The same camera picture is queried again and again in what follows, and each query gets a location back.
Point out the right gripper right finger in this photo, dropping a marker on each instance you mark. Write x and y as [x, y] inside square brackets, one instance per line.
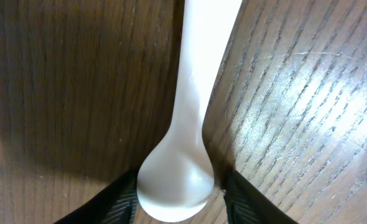
[245, 204]

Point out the cream plastic spoon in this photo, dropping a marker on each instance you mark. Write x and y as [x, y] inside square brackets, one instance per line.
[176, 179]

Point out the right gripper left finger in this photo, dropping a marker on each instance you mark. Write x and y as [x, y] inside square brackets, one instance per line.
[116, 203]

